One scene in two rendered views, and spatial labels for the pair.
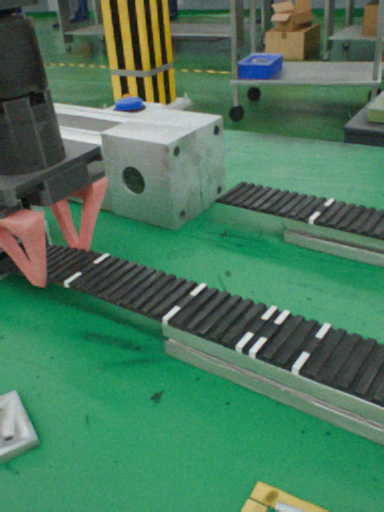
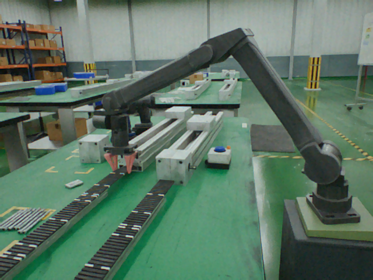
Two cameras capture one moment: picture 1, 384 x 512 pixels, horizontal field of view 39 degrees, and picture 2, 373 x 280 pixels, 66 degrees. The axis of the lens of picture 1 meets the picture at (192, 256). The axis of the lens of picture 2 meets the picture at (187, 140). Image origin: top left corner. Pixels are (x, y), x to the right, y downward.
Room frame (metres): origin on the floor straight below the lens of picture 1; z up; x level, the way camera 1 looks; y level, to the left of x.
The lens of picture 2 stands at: (0.26, -0.85, 1.18)
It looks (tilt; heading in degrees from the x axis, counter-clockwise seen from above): 16 degrees down; 68
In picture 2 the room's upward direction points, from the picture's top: 2 degrees counter-clockwise
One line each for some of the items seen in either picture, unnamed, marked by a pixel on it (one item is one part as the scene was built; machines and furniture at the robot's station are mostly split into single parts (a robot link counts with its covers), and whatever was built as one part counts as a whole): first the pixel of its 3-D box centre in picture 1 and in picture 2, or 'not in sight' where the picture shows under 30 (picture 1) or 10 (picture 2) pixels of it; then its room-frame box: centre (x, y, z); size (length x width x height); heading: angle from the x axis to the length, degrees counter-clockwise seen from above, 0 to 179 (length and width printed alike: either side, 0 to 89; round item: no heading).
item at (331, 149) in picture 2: not in sight; (323, 167); (0.81, -0.37, 0.92); 0.09 x 0.05 x 0.10; 129
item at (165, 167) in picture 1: (172, 162); (178, 167); (0.58, 0.01, 0.83); 0.12 x 0.09 x 0.10; 142
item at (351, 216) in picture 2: not in sight; (331, 195); (0.83, -0.39, 0.84); 0.12 x 0.09 x 0.08; 65
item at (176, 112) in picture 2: not in sight; (178, 114); (0.84, 0.69, 0.87); 0.16 x 0.11 x 0.07; 52
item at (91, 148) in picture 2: not in sight; (97, 148); (0.35, 0.37, 0.83); 0.11 x 0.10 x 0.10; 149
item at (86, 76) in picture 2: not in sight; (90, 95); (0.72, 5.48, 0.50); 1.03 x 0.55 x 1.01; 62
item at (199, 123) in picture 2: not in sight; (201, 125); (0.84, 0.37, 0.87); 0.16 x 0.11 x 0.07; 52
